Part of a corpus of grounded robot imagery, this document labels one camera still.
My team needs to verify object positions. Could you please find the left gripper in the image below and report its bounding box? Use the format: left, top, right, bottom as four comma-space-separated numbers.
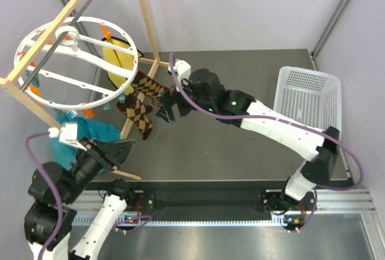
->
62, 134, 138, 202

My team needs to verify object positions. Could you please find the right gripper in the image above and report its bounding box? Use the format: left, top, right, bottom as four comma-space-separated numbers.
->
157, 73, 215, 125

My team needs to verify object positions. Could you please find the brown argyle sock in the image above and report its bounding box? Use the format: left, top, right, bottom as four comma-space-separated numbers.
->
131, 71, 168, 107
117, 94, 153, 140

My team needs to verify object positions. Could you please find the teal clothespin front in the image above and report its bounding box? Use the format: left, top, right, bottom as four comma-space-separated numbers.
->
118, 93, 126, 104

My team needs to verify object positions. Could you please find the white round clip hanger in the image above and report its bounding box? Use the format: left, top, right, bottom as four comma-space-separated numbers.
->
26, 16, 140, 110

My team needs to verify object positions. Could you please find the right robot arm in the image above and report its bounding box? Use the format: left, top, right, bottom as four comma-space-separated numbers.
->
156, 69, 339, 209

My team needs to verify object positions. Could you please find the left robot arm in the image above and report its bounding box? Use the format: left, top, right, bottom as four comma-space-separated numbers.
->
24, 138, 137, 259

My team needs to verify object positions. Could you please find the orange clothespin on teal cloth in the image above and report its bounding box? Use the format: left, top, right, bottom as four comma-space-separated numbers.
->
81, 109, 94, 119

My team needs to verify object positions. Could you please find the teal cloth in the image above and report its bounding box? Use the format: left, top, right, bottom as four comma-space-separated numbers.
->
49, 111, 122, 170

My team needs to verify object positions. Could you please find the yellow cloth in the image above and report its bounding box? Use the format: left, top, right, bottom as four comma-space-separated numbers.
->
102, 37, 134, 88

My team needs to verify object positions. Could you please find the orange clothespin on yellow cloth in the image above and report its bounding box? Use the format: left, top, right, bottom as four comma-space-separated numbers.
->
100, 22, 111, 42

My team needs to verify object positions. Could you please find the white plastic basket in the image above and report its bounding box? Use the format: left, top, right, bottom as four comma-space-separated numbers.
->
273, 66, 342, 131

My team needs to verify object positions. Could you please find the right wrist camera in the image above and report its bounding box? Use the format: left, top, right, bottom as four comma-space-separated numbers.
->
174, 60, 191, 82

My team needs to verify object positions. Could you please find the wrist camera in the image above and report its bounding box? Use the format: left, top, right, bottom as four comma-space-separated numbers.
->
174, 60, 191, 82
48, 122, 87, 151

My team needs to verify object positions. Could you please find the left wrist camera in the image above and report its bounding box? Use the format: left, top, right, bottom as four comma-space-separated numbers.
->
48, 122, 87, 151

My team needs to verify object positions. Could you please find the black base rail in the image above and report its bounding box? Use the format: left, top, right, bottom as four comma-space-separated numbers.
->
99, 180, 319, 214

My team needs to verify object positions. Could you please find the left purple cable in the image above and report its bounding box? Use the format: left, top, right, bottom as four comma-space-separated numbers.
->
24, 132, 64, 259

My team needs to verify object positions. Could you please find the purple cable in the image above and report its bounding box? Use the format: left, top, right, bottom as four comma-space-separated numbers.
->
168, 52, 365, 191
24, 132, 64, 259

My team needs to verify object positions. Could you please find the wooden drying rack frame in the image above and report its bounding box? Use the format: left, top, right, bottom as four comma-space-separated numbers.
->
0, 0, 174, 181

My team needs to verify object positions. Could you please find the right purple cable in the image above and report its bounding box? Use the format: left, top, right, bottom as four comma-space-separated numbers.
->
168, 52, 365, 191

